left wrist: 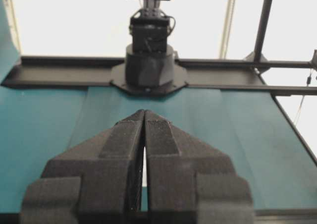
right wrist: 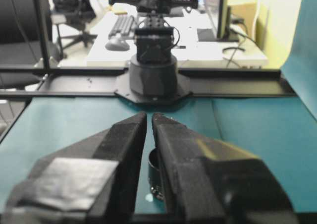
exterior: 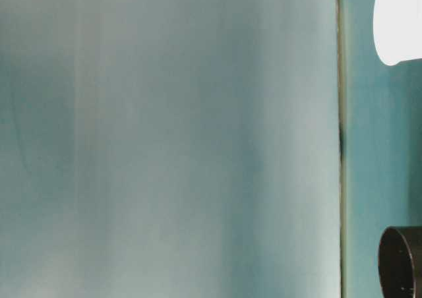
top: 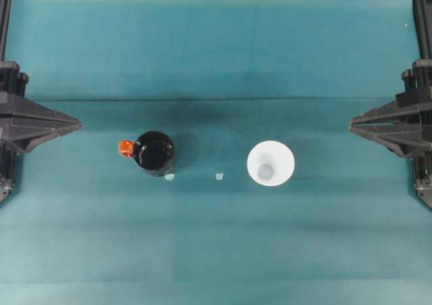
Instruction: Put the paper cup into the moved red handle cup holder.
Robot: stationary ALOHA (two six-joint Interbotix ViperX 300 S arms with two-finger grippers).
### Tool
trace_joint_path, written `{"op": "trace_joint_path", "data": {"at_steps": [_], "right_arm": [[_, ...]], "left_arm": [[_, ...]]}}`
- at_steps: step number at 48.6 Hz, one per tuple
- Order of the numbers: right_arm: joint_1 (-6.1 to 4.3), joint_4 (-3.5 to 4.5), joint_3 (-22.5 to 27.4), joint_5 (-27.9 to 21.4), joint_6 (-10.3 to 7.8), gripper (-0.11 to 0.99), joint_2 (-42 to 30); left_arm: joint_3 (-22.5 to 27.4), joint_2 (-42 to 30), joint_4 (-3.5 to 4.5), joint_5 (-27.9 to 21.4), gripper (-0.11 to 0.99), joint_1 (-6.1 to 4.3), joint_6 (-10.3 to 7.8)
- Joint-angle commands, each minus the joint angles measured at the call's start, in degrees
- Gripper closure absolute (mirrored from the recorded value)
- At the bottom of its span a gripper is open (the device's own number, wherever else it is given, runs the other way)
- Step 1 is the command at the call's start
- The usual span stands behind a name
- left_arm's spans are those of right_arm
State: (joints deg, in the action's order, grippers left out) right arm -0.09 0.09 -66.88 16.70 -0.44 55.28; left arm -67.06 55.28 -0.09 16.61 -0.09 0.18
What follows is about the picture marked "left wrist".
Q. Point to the blue-green backdrop cloth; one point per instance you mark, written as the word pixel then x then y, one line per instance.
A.
pixel 7 48

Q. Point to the black table end rail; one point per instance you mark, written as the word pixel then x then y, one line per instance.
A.
pixel 49 72

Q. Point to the pale window frame strip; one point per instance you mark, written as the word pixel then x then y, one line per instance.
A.
pixel 13 18
pixel 228 23

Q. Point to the black vertical frame post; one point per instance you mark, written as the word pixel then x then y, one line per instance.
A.
pixel 263 23

